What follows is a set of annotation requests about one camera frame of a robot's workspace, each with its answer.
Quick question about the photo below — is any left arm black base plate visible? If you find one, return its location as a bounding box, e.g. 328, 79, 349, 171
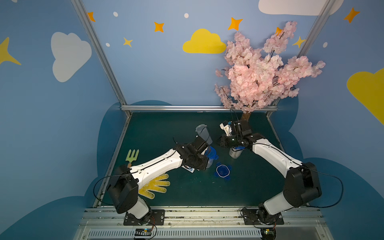
123, 210, 165, 226

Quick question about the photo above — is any aluminium corner post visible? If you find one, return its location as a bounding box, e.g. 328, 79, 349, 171
71, 0, 132, 118
265, 0, 337, 118

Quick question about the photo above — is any small white toothpaste tube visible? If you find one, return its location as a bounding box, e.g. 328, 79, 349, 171
182, 166, 195, 173

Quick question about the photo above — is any right aluminium corner post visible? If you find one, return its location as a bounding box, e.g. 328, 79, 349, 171
265, 0, 337, 118

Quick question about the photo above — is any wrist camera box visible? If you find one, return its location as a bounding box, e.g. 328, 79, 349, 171
192, 136, 209, 154
220, 120, 252, 137

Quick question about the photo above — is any clear blue-lid container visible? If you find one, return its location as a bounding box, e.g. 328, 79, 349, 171
229, 147, 245, 159
204, 146, 219, 169
196, 124, 213, 145

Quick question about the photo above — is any blue container lid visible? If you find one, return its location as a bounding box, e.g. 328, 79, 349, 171
214, 162, 232, 181

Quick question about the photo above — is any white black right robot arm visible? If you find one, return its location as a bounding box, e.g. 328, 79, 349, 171
220, 134, 322, 225

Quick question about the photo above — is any pink artificial blossom tree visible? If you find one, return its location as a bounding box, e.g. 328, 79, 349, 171
215, 21, 326, 120

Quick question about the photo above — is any small circuit board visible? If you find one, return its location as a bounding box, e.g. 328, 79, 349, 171
261, 229, 277, 240
134, 228, 153, 240

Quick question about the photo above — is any front aluminium rail frame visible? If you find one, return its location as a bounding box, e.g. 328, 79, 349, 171
74, 206, 333, 240

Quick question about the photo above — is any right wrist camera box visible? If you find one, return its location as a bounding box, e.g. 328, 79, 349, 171
220, 120, 252, 137

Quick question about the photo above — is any right small circuit board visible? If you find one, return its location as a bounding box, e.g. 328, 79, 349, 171
261, 229, 277, 240

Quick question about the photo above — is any yellow white work glove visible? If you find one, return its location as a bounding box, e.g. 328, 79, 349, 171
139, 174, 171, 200

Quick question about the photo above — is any horizontal aluminium back rail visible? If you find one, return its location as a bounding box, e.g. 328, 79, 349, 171
120, 104, 278, 113

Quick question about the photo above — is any left small circuit board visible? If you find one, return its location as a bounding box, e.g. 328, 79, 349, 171
134, 228, 153, 240

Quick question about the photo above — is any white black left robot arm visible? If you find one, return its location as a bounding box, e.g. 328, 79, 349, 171
107, 143, 209, 221

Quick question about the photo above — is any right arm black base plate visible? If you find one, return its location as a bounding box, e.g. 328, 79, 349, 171
240, 208, 284, 226

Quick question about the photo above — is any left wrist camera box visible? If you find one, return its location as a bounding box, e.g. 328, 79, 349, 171
192, 136, 209, 154

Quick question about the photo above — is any green plastic garden fork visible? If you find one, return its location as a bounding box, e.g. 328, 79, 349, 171
126, 150, 140, 168

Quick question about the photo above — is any left aluminium corner post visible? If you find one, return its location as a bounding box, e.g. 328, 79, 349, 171
71, 0, 132, 118

